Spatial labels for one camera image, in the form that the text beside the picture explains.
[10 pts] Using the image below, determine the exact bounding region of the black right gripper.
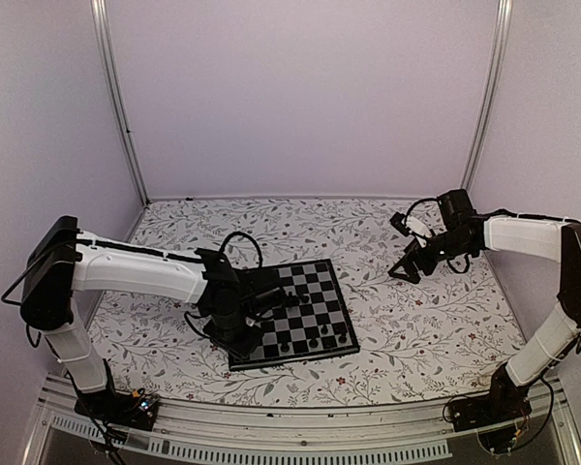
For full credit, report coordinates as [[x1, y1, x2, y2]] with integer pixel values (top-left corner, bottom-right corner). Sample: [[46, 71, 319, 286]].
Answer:
[[388, 230, 472, 285]]

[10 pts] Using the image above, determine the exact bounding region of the black chess piece cluster piece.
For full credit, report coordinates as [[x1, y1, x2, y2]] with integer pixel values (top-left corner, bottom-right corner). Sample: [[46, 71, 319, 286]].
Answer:
[[282, 291, 310, 309]]

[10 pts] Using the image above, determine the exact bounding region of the black and grey chessboard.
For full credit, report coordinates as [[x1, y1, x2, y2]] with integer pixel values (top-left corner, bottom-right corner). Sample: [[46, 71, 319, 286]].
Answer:
[[229, 259, 360, 372]]

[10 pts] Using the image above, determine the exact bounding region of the black chess pawn corner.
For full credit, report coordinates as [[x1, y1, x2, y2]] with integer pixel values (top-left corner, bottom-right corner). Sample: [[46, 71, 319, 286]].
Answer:
[[334, 324, 348, 346]]

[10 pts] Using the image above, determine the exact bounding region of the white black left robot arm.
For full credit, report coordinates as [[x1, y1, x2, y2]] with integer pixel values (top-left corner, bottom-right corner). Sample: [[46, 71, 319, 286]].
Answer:
[[1, 216, 287, 420]]

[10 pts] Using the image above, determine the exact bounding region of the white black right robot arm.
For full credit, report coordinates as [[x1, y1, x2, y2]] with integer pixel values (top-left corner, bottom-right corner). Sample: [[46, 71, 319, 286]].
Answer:
[[388, 189, 581, 422]]

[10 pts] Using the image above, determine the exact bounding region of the floral patterned table mat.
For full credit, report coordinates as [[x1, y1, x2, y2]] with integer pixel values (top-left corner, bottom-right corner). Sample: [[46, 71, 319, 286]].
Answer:
[[70, 196, 532, 408]]

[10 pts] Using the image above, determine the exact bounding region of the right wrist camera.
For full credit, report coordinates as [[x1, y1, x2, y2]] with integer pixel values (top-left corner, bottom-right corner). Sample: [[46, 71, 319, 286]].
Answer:
[[389, 212, 432, 238]]

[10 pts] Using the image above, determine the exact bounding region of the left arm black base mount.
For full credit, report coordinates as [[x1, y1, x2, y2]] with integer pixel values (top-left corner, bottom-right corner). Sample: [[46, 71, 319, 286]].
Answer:
[[72, 365, 160, 431]]

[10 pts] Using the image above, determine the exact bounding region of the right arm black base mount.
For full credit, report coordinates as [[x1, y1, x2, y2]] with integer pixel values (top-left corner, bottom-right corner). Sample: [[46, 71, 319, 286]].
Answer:
[[443, 365, 532, 454]]

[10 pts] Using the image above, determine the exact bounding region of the front aluminium frame rail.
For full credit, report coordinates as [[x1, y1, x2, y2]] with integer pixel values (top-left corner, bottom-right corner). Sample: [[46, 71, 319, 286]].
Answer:
[[23, 376, 581, 464]]

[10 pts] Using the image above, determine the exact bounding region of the right rear aluminium frame post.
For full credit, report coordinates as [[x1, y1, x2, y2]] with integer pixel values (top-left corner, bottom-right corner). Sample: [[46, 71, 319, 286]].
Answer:
[[460, 0, 513, 192]]

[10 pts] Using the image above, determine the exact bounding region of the aluminium frame post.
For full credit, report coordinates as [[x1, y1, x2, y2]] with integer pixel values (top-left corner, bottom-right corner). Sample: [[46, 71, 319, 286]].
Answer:
[[460, 0, 513, 192], [90, 0, 150, 206]]

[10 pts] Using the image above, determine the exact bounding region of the left rear aluminium frame post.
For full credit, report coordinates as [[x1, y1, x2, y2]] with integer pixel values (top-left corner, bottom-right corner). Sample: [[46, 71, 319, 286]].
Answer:
[[90, 0, 150, 206]]

